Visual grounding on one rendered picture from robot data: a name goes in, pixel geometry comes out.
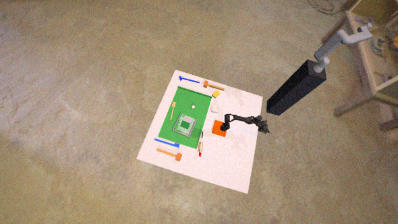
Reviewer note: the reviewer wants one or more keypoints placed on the yellow cube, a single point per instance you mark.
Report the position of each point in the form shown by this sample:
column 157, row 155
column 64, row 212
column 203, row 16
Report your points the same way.
column 216, row 94

